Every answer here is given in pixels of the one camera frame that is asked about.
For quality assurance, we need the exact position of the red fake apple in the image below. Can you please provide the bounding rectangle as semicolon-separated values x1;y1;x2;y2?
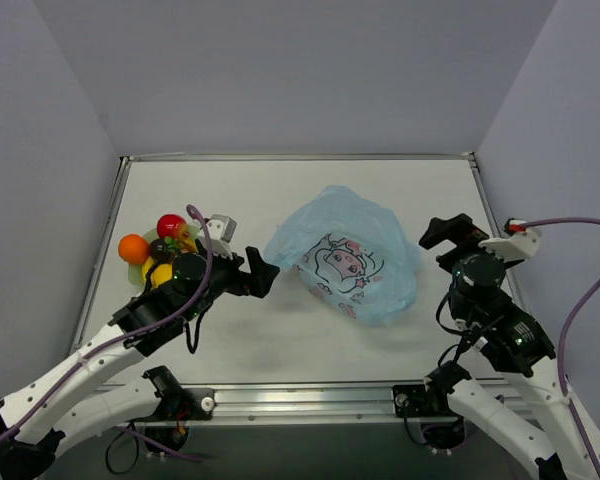
156;214;190;241

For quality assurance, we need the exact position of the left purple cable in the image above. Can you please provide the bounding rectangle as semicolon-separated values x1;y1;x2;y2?
0;203;215;466

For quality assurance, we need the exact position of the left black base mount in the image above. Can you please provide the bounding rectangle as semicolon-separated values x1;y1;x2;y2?
104;384;214;476

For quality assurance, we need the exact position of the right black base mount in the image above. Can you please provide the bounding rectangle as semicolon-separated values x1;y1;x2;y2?
392;383;468;456

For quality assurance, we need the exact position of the yellow fake banana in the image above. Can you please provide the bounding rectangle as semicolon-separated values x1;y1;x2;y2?
141;237;199;279

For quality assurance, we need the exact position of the green glass bowl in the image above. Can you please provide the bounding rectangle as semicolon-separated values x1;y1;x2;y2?
124;221;201;288

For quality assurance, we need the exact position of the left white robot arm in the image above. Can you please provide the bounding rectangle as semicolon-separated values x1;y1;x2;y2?
0;247;280;479

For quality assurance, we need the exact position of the aluminium front rail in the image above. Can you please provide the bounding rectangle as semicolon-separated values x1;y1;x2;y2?
94;377;536;429

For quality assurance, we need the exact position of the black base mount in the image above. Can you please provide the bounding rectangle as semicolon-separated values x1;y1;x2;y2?
392;383;468;456
104;384;214;476

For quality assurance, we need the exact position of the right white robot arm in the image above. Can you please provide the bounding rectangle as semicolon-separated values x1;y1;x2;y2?
419;214;600;479

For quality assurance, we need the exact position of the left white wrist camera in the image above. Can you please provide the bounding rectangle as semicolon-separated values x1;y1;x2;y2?
205;214;237;259

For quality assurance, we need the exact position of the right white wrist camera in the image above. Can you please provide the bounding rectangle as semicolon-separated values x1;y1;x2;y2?
479;219;542;262

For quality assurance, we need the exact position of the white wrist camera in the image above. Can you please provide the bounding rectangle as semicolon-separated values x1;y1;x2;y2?
205;214;237;259
479;219;542;262

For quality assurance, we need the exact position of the yellow fake fruit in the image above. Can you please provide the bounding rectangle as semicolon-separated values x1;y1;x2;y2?
150;263;173;288

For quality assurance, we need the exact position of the small orange fake fruit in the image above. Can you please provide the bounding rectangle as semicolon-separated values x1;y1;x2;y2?
117;234;150;265

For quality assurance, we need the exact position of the dark red fake fruit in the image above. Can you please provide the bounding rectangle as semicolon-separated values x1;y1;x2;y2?
149;238;179;264

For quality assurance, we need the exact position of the blue translucent plastic bag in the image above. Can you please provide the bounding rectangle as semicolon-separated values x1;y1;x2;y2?
263;185;421;327

